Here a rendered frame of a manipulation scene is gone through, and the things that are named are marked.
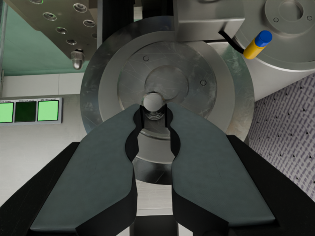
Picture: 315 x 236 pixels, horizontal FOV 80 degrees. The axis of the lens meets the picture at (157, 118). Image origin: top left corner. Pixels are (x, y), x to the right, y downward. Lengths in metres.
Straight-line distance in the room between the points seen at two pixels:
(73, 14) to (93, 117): 0.31
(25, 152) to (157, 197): 0.36
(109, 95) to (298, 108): 0.24
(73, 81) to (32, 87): 0.66
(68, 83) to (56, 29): 2.84
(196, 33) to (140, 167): 0.12
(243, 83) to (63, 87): 3.23
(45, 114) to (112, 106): 0.42
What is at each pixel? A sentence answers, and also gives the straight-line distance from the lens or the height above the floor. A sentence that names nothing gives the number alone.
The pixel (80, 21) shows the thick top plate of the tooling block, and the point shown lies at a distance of 0.47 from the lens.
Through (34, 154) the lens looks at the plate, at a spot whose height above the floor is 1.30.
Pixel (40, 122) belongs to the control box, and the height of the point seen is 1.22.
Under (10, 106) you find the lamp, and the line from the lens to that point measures 0.63.
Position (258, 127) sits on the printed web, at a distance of 0.40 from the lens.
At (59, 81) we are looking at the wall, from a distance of 3.41.
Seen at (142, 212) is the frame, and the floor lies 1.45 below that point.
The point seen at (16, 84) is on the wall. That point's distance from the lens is 3.77.
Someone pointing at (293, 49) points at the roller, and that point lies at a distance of 0.22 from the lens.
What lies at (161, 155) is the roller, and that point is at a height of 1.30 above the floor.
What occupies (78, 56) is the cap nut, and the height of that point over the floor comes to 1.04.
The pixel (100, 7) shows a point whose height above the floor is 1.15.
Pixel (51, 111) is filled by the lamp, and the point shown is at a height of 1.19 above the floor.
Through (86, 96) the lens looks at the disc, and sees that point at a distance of 0.17.
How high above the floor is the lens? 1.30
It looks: 9 degrees down
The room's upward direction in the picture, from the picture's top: 178 degrees clockwise
